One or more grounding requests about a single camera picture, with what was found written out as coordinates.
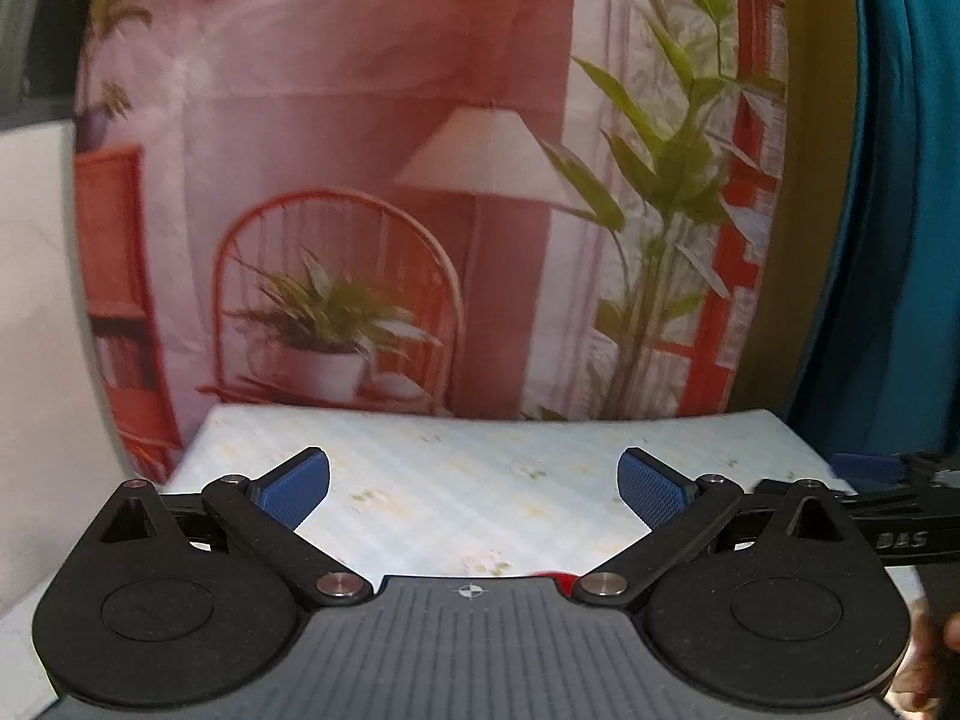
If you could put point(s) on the printed room backdrop cloth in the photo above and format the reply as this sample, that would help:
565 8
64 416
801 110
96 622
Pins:
548 210

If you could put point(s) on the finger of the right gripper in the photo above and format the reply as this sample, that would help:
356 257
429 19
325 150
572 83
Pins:
867 467

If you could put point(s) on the floral checked tablecloth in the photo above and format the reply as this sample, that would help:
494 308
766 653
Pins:
412 495

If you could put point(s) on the person's right hand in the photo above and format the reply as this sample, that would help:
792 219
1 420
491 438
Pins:
917 690

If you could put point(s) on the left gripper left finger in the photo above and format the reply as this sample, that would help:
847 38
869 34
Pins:
261 515

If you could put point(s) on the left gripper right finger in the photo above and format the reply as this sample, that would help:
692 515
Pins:
683 515

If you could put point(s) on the teal curtain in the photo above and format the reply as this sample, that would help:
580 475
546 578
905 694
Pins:
880 371

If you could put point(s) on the red bowl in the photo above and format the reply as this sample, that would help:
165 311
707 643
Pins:
555 583

